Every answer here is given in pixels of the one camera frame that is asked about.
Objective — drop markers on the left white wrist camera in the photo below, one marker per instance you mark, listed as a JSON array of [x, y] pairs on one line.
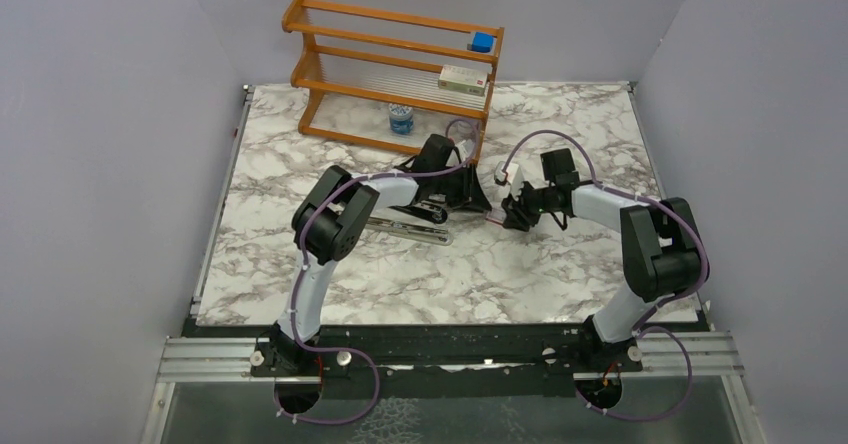
[[464, 150]]

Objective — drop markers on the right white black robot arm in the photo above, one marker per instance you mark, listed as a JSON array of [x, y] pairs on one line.
[[662, 255]]

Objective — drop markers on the white green staples carton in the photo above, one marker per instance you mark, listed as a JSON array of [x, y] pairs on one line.
[[463, 80]]

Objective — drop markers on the blue box on shelf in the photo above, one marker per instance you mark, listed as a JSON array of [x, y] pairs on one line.
[[480, 42]]

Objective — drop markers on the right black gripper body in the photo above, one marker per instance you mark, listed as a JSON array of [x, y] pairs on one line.
[[529, 205]]

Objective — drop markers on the blue white plastic jar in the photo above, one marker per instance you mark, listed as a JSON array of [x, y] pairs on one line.
[[401, 118]]

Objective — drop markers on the silver chrome stapler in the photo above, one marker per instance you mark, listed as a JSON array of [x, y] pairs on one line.
[[419, 233]]

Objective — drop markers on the small red staples box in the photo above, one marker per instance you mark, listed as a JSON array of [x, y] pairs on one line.
[[496, 216]]

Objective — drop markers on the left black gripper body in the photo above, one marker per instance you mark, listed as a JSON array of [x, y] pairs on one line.
[[457, 186]]

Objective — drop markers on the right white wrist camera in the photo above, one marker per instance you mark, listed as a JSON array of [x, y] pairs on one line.
[[510, 176]]

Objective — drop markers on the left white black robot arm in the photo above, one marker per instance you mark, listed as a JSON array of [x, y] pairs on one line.
[[329, 223]]

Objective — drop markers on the aluminium frame rail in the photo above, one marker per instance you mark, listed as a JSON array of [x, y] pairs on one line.
[[229, 360]]

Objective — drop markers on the black stapler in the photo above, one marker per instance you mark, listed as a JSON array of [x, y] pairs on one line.
[[430, 210]]

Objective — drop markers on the orange wooden shelf rack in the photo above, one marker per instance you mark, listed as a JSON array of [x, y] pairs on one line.
[[356, 60]]

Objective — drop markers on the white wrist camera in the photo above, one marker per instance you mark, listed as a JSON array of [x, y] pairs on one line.
[[464, 150], [510, 176]]

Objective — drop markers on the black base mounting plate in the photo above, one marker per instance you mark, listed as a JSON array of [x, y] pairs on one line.
[[442, 361]]

